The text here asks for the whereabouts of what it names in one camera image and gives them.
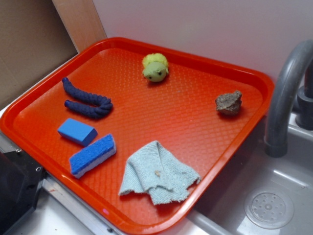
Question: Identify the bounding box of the yellow green plush toy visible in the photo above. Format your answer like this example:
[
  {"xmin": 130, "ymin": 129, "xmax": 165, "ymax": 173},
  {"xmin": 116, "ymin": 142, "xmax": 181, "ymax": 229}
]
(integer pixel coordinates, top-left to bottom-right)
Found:
[{"xmin": 142, "ymin": 53, "xmax": 169, "ymax": 82}]

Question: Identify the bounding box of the blue and white sponge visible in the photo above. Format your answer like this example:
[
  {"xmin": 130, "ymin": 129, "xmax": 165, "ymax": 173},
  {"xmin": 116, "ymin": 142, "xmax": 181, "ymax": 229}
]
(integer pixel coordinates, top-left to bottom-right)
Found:
[{"xmin": 69, "ymin": 134, "xmax": 116, "ymax": 179}]

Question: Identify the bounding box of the round sink drain cover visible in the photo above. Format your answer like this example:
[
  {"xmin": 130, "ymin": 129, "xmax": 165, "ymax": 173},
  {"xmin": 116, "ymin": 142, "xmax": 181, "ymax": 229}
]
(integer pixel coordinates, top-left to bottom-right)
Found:
[{"xmin": 244, "ymin": 187, "xmax": 294, "ymax": 230}]

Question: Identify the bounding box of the brown grey rock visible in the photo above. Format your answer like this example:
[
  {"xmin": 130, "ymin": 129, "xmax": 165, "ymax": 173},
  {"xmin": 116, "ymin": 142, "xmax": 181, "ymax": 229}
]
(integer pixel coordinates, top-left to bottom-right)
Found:
[{"xmin": 215, "ymin": 91, "xmax": 242, "ymax": 116}]

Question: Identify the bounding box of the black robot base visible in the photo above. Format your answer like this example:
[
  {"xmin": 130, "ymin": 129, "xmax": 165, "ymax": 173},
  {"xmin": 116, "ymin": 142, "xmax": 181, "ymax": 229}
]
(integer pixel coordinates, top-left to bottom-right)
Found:
[{"xmin": 0, "ymin": 149, "xmax": 45, "ymax": 235}]

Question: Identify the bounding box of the light blue knitted cloth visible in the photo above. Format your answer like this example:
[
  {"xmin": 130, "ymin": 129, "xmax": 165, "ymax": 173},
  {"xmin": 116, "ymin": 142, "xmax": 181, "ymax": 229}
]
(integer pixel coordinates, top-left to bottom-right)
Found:
[{"xmin": 119, "ymin": 141, "xmax": 201, "ymax": 205}]

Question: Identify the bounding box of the grey curved faucet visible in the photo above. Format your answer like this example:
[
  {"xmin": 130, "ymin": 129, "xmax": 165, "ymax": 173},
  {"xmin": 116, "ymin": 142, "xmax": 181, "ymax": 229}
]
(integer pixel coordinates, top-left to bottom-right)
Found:
[{"xmin": 264, "ymin": 40, "xmax": 313, "ymax": 158}]

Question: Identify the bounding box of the light wooden board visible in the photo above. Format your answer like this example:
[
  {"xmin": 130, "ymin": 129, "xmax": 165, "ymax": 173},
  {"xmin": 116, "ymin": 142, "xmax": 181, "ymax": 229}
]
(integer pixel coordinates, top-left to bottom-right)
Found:
[{"xmin": 52, "ymin": 0, "xmax": 107, "ymax": 53}]

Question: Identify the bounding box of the dark blue braided rope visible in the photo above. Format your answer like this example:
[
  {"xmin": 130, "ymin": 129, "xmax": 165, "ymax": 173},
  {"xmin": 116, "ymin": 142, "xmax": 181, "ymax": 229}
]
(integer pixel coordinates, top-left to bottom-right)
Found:
[{"xmin": 61, "ymin": 77, "xmax": 113, "ymax": 120}]

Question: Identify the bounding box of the brown cardboard panel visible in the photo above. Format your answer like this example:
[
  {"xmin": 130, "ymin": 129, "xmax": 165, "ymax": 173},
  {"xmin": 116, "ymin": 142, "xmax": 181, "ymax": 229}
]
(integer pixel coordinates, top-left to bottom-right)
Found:
[{"xmin": 0, "ymin": 0, "xmax": 77, "ymax": 108}]

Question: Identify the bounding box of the blue rectangular block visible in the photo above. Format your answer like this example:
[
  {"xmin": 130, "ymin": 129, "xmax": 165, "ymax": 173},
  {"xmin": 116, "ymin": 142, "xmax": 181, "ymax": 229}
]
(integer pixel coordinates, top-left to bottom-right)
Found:
[{"xmin": 57, "ymin": 118, "xmax": 98, "ymax": 147}]

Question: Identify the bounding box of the orange plastic tray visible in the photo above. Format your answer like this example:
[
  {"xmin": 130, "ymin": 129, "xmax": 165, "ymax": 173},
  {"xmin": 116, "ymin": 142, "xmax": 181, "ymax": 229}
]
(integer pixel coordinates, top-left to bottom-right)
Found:
[{"xmin": 0, "ymin": 38, "xmax": 274, "ymax": 235}]

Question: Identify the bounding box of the grey plastic sink basin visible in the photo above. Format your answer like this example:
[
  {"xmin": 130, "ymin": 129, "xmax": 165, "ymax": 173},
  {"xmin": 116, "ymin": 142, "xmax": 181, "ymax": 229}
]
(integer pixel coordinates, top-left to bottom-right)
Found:
[{"xmin": 185, "ymin": 110, "xmax": 313, "ymax": 235}]

